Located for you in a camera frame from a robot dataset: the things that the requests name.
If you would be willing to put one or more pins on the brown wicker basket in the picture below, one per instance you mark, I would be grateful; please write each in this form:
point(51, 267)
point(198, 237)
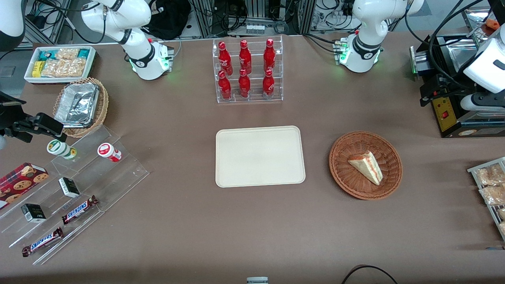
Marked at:
point(355, 181)

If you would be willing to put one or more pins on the triangular sandwich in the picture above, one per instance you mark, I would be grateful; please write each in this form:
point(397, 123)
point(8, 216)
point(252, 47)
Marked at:
point(369, 165)

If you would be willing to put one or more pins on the steel warmer pan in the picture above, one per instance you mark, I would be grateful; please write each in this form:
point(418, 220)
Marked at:
point(457, 51)

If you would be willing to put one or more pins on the red cookie box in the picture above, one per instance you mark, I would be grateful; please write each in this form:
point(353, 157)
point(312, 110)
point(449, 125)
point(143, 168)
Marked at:
point(19, 182)

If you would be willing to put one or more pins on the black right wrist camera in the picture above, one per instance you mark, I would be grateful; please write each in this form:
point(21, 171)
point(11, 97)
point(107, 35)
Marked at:
point(49, 124)

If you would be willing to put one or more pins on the small grey device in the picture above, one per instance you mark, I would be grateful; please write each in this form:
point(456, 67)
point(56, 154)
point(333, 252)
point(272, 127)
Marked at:
point(257, 281)

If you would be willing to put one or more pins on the silver foil tray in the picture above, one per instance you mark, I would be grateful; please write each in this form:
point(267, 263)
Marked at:
point(77, 104)

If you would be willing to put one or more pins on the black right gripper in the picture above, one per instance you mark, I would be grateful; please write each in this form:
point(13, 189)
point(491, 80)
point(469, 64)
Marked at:
point(9, 115)

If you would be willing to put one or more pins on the clear acrylic bottle rack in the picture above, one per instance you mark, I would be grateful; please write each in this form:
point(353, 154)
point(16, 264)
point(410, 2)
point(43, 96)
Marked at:
point(254, 99)

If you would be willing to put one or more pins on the yellow snack packet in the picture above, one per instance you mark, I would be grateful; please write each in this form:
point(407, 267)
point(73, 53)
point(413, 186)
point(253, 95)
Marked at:
point(37, 69)

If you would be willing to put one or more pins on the teal snack packet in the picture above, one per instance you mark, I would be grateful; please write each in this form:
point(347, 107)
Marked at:
point(83, 53)
point(46, 54)

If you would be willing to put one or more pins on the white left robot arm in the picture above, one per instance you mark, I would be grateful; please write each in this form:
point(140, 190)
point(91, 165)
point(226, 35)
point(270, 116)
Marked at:
point(367, 23)

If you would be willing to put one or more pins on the green capped white bottle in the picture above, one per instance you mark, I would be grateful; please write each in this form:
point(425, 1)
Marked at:
point(61, 149)

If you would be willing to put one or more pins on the black bag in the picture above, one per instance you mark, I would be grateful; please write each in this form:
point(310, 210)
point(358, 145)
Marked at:
point(169, 19)

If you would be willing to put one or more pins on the white plastic snack bin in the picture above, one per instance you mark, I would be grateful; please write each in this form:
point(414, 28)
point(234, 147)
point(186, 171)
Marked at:
point(59, 81)

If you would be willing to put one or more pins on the small black box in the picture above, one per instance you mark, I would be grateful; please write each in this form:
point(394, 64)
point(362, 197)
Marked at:
point(69, 187)
point(33, 213)

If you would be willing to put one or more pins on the black food warmer appliance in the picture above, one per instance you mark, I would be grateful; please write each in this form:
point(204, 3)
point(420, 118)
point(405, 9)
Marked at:
point(447, 118)

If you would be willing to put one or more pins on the Snickers chocolate bar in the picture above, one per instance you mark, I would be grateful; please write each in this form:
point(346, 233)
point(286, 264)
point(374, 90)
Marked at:
point(42, 241)
point(80, 209)

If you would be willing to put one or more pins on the clear snack packet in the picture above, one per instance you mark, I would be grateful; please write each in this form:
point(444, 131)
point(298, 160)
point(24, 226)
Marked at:
point(493, 194)
point(502, 213)
point(488, 175)
point(502, 228)

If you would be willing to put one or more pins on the light wicker basket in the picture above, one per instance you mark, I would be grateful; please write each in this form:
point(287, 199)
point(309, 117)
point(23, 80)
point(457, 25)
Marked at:
point(101, 114)

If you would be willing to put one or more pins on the clear acrylic stepped shelf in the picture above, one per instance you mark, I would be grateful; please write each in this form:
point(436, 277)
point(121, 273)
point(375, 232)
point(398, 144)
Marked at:
point(118, 177)

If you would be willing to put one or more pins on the beige rectangular tray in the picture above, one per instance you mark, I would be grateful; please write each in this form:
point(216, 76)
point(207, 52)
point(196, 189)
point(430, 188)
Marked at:
point(260, 157)

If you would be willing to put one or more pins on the red capped white bottle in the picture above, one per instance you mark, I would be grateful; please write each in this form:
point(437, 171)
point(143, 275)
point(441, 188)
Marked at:
point(109, 152)

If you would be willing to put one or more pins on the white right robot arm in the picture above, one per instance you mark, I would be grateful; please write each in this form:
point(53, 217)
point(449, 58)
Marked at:
point(138, 43)

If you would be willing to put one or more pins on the white power strip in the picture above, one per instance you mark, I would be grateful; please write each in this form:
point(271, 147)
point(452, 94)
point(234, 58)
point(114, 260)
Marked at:
point(255, 28)

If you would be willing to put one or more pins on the clear rice cracker packet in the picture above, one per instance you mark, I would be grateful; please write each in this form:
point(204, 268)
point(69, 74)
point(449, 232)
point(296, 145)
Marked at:
point(65, 68)
point(67, 53)

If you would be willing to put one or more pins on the tray of wrapped pastries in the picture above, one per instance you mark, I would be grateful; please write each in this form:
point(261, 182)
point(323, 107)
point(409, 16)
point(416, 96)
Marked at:
point(473, 170)

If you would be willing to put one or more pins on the red soda bottle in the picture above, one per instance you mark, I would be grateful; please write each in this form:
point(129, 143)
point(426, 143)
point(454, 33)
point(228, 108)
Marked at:
point(245, 55)
point(269, 54)
point(225, 86)
point(268, 83)
point(244, 84)
point(224, 57)

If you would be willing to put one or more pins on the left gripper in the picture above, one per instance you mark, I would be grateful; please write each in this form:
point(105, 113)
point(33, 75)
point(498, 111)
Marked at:
point(450, 90)

